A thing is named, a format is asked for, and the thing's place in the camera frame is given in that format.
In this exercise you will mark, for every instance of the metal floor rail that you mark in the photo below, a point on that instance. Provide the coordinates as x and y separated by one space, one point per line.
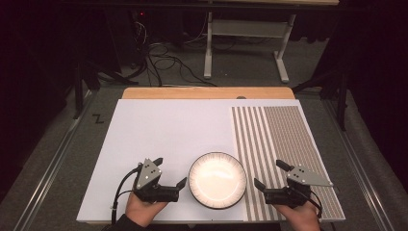
48 179
356 160

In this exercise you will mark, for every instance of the white plate with dark rim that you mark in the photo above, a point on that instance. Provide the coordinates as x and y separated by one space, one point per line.
217 179

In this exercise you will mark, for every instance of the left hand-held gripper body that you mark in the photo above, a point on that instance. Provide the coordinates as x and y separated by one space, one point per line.
148 174

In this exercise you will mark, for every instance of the striped brown placemat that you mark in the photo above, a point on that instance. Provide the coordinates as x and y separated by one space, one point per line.
288 134

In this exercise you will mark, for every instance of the black equipment with red light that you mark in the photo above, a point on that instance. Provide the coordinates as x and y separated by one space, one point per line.
154 22

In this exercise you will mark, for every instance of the dark curtain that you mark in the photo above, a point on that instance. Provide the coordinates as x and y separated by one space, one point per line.
381 80
29 80

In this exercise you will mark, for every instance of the person's right hand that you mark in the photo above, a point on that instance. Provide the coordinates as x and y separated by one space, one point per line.
300 218

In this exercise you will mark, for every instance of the black metal stand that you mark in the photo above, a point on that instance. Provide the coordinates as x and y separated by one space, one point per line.
342 96

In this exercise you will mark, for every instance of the person's left hand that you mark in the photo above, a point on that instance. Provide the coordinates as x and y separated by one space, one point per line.
141 211

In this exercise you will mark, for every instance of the white metal desk frame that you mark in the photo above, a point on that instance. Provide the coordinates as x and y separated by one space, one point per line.
247 28

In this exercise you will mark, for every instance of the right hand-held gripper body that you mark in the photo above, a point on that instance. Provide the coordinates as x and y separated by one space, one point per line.
306 177

